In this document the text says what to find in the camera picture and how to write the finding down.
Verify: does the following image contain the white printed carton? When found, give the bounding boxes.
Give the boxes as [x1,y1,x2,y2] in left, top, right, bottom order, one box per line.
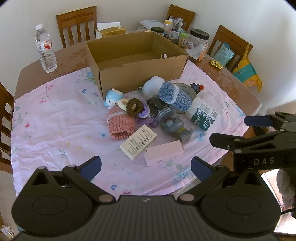
[120,124,158,161]

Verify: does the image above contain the yellow teal bag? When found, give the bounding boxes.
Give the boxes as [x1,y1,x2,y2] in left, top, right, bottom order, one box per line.
[232,44,263,93]

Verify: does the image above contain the teal packet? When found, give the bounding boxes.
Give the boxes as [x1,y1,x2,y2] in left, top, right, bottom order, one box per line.
[213,42,234,66]

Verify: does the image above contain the purple knit piece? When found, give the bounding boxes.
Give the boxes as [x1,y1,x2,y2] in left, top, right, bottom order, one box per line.
[136,103,158,127]

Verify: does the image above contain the clear tape roll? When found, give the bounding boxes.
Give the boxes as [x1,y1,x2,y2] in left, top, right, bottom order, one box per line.
[172,83,198,114]

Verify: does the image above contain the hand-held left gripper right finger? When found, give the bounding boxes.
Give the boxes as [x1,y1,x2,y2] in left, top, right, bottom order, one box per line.
[177,156,264,205]

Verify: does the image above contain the wooden desktop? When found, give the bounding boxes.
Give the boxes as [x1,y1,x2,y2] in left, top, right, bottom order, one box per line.
[14,29,263,197]

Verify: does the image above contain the green lid container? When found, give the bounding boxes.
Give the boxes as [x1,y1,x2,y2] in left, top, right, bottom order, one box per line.
[179,32,190,48]

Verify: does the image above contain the pink knit hat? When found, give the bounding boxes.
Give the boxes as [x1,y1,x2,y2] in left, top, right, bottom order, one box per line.
[106,107,136,140]

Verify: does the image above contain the black cube toy red wheels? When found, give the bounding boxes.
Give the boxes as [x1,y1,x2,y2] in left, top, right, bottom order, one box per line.
[190,83,205,94]

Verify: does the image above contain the black cable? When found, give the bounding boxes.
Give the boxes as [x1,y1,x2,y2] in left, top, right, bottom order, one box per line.
[281,205,296,219]

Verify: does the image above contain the large clear jar black lid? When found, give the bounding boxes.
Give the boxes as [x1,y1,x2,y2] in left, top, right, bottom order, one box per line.
[188,28,210,62]

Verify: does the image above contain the blue knit hat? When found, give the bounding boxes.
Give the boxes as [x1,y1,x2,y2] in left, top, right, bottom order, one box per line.
[159,82,193,111]

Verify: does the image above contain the blue white plush toy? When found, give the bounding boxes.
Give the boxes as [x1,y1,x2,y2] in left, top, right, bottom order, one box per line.
[105,89,124,109]

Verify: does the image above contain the white packet green label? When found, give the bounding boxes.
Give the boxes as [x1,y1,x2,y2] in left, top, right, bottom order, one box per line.
[186,90,225,132]

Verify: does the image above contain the glass jar metal lid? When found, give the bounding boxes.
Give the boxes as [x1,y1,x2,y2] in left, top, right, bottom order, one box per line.
[156,107,177,122]

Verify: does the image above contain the pink carton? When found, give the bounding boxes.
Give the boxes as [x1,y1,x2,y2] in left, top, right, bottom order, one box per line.
[144,140,185,167]

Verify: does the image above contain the clear pen holder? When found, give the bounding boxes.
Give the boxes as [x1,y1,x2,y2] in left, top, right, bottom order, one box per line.
[170,21,183,42]

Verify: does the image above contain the pink floral tablecloth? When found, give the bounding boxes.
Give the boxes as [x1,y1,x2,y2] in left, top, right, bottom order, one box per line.
[10,59,252,195]

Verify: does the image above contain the brown cardboard box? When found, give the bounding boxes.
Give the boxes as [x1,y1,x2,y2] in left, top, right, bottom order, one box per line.
[86,31,189,100]

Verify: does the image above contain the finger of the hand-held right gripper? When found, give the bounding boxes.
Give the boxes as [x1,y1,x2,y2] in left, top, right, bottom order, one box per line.
[209,132,285,153]
[244,112,296,133]

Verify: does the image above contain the clear plastic water bottle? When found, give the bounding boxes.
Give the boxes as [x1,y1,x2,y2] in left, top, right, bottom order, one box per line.
[35,24,57,73]

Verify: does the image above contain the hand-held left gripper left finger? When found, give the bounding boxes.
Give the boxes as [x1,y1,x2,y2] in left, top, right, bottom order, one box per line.
[30,156,115,205]

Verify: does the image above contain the wooden slatted chair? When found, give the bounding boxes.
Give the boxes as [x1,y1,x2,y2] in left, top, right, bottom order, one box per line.
[166,4,195,33]
[206,25,253,72]
[0,82,15,173]
[56,6,97,48]

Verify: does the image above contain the yellow tissue box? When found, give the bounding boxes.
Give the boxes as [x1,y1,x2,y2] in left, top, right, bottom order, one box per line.
[95,22,127,39]

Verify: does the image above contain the white cloth blue trim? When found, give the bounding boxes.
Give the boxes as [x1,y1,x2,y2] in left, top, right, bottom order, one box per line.
[142,76,166,100]

